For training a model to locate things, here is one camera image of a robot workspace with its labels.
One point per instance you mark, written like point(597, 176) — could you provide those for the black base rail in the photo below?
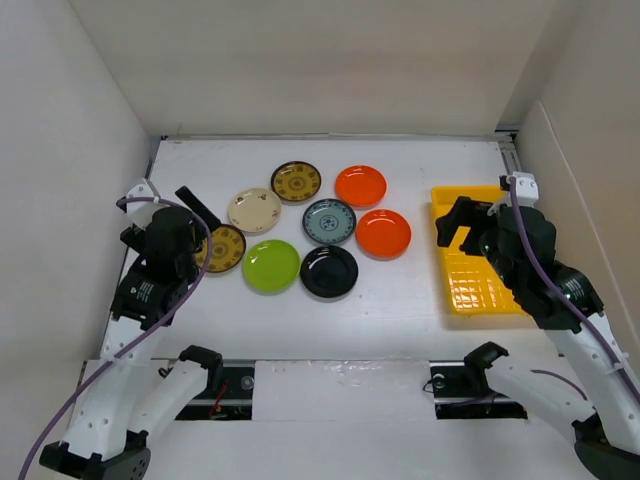
point(346, 391)

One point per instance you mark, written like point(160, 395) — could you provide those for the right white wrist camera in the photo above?
point(523, 185)

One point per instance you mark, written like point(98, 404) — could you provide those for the yellow plastic bin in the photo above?
point(471, 286)

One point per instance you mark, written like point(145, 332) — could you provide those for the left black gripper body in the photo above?
point(191, 268)

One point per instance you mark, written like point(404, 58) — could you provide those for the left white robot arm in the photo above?
point(117, 418)

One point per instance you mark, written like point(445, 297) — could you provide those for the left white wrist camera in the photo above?
point(142, 202)

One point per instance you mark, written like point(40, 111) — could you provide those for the yellow patterned plate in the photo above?
point(229, 246)
point(296, 181)

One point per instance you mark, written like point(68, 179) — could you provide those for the blue patterned plate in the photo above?
point(329, 221)

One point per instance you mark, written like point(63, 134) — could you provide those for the orange plate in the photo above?
point(383, 233)
point(361, 186)

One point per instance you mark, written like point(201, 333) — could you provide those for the black plate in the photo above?
point(329, 272)

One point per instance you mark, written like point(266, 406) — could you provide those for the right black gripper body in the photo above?
point(499, 262)

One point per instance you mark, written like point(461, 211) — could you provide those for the green plate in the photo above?
point(271, 266)

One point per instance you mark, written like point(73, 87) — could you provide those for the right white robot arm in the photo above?
point(602, 425)

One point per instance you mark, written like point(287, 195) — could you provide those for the cream plate with calligraphy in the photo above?
point(254, 210)

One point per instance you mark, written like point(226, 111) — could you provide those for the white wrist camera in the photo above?
point(142, 202)
point(523, 185)

